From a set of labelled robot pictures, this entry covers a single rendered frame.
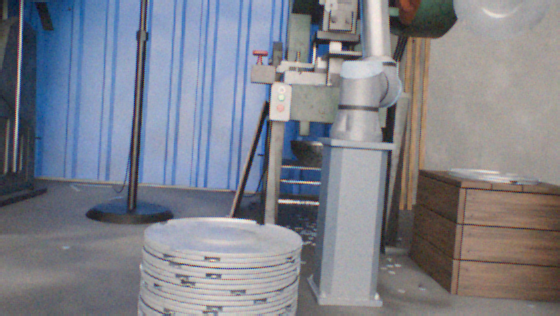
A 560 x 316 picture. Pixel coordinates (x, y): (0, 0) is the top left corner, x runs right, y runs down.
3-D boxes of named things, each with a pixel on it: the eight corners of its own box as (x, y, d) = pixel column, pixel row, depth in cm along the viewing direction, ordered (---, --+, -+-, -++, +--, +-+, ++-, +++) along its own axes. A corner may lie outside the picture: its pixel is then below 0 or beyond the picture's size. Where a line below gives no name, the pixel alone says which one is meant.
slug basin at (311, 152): (370, 171, 212) (372, 148, 212) (290, 165, 210) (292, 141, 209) (354, 164, 246) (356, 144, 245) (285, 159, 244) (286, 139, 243)
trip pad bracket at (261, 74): (272, 113, 199) (276, 63, 198) (248, 111, 199) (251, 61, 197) (272, 113, 205) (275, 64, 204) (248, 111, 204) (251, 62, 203)
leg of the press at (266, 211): (276, 248, 196) (295, 13, 192) (247, 246, 196) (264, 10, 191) (269, 207, 288) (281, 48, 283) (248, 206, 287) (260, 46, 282)
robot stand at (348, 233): (383, 306, 140) (397, 144, 138) (317, 304, 138) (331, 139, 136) (364, 284, 159) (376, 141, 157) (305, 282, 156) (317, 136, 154)
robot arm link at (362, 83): (330, 103, 144) (334, 55, 143) (350, 107, 155) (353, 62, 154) (369, 105, 137) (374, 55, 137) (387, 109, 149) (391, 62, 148)
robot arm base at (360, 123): (389, 143, 140) (392, 107, 139) (336, 139, 138) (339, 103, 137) (372, 141, 155) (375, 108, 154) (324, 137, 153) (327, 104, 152)
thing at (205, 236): (324, 237, 102) (324, 233, 102) (253, 269, 76) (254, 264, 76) (205, 215, 114) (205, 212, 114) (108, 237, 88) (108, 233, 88)
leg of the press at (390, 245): (411, 257, 200) (433, 26, 195) (383, 255, 199) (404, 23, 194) (361, 214, 291) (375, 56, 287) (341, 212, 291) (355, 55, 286)
